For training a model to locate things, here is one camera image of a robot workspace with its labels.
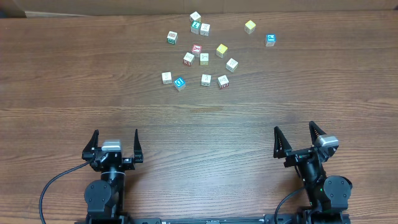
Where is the blue letter wooden block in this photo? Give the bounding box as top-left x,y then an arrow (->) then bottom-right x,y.
173,77 -> 186,91

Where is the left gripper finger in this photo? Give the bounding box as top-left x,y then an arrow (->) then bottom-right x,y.
83,129 -> 99,152
134,129 -> 143,158

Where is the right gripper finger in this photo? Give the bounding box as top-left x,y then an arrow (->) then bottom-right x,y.
274,126 -> 292,156
309,121 -> 326,145

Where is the red sided wooden block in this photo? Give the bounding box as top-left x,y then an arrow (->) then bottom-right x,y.
183,52 -> 195,66

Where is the cardboard back wall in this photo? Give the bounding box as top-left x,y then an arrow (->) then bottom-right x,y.
12,0 -> 397,16

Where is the red sided picture block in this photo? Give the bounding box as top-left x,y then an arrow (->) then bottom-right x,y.
217,75 -> 229,89

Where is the far left wooden block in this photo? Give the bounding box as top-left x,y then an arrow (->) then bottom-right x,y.
162,72 -> 172,85

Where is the yellow sided wooden block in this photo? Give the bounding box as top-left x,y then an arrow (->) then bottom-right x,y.
200,53 -> 209,65

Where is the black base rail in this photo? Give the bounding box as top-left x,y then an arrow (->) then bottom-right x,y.
75,214 -> 351,224

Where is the plain top wooden block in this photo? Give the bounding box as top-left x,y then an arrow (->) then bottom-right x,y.
190,11 -> 201,22

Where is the green edged wooden block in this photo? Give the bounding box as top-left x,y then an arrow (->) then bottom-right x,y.
167,31 -> 178,45

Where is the patterned top wooden block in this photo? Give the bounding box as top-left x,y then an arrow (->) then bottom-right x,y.
226,58 -> 238,73

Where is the yellow top far block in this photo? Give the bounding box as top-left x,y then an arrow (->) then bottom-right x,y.
244,20 -> 256,34

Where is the number one wooden block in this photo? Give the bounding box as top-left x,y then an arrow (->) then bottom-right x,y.
201,74 -> 211,86

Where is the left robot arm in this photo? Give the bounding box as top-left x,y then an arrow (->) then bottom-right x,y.
82,130 -> 144,223

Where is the blue letter P block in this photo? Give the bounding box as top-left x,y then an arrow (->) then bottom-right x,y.
265,34 -> 276,47

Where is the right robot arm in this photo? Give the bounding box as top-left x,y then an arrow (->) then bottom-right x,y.
272,121 -> 353,224

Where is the teal letter wooden block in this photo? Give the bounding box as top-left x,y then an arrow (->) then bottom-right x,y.
190,21 -> 201,35

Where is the red letter wooden block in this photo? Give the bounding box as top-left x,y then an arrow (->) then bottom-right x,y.
192,44 -> 202,57

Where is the wooden block beside teal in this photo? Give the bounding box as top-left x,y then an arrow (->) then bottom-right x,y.
200,23 -> 210,36

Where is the yellow top central block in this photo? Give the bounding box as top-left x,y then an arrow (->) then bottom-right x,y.
216,44 -> 228,58

